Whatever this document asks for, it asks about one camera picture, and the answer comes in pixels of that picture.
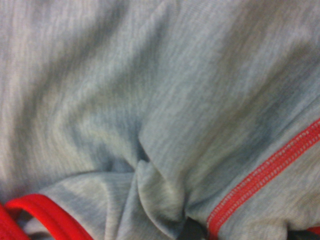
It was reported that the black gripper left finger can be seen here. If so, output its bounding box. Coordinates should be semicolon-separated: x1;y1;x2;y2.
181;218;209;240

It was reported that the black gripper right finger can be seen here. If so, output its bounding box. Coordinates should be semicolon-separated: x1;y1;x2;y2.
289;229;320;240

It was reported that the grey garment with red trim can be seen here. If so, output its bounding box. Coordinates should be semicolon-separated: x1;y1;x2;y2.
0;0;320;240

